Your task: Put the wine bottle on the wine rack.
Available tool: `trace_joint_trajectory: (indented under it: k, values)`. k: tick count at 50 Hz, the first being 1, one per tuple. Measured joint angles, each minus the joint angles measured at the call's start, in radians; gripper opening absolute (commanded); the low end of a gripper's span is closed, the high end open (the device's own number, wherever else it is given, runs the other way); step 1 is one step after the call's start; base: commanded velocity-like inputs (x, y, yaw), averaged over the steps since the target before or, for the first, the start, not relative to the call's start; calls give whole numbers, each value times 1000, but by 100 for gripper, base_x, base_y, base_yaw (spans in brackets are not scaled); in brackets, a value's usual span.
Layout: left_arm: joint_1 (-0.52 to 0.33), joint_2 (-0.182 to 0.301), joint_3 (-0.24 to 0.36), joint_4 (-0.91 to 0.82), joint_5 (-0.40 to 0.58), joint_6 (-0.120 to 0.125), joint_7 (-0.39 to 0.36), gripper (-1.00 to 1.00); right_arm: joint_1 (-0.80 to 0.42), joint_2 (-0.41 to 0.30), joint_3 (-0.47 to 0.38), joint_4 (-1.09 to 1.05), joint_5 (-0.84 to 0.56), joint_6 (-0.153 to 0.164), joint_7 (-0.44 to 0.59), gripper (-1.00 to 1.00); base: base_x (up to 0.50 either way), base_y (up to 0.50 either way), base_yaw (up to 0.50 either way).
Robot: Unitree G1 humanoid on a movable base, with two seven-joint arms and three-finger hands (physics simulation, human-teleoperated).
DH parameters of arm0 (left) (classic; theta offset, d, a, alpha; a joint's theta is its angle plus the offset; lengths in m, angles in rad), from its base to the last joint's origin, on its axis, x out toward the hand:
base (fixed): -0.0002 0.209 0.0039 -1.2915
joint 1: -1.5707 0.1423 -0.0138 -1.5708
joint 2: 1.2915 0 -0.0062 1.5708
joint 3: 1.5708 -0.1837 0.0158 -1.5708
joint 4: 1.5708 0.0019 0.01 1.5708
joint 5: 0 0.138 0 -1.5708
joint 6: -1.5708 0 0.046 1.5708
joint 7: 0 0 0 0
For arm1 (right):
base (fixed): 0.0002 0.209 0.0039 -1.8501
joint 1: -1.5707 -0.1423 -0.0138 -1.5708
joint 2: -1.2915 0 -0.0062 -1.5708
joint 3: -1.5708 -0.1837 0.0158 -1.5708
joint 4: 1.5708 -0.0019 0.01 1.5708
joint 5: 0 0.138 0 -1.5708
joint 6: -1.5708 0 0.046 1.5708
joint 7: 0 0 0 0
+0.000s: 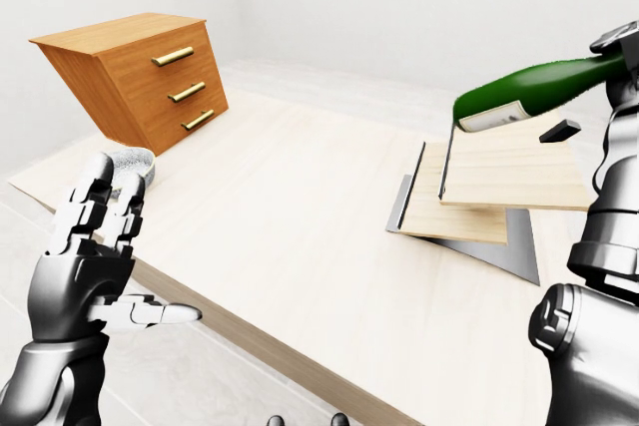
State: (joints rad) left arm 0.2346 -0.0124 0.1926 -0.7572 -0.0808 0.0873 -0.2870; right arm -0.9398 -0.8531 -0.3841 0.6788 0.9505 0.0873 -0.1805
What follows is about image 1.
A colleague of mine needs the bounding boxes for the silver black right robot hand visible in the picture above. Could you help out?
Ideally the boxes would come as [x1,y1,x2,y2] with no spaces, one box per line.
[588,20,639,213]

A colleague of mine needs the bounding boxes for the wooden cabinet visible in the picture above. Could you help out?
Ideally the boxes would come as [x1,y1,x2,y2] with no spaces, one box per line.
[28,12,231,158]

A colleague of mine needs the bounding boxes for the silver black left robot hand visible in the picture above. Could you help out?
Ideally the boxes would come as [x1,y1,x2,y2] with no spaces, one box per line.
[27,151,203,345]

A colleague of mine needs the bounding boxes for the wooden slat wine rack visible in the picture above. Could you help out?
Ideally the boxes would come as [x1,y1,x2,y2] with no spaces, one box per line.
[384,119,593,288]

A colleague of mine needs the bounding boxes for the green wine bottle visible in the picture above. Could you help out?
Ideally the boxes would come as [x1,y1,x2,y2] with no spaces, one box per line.
[451,53,628,135]

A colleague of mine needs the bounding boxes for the brass drawer handle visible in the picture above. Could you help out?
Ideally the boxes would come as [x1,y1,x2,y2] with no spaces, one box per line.
[151,45,196,69]
[180,109,216,133]
[167,81,208,105]

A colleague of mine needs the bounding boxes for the wooden cabinet drawer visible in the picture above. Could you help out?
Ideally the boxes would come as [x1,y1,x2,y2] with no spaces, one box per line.
[118,52,225,129]
[137,81,231,158]
[97,21,218,96]

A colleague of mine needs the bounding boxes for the grey speckled bowl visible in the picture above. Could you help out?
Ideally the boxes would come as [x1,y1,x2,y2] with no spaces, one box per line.
[106,147,158,201]

